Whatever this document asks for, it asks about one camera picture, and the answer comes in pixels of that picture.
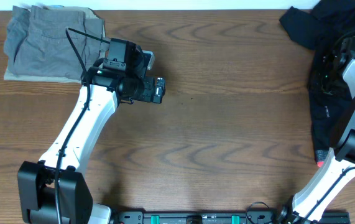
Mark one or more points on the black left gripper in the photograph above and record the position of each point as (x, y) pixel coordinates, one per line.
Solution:
(147, 96)

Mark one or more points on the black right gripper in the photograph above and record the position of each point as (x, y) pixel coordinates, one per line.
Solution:
(327, 93)

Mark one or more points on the black leggings with red waistband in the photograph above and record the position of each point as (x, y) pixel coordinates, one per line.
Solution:
(322, 30)

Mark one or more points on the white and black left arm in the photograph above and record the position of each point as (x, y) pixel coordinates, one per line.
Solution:
(54, 190)

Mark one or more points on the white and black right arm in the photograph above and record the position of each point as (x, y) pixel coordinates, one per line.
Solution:
(309, 204)

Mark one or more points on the folded beige garment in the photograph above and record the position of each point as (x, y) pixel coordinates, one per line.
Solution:
(53, 79)

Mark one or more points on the folded grey trousers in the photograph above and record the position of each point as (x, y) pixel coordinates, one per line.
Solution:
(46, 43)

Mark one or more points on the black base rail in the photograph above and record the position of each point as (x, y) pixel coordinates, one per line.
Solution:
(255, 216)

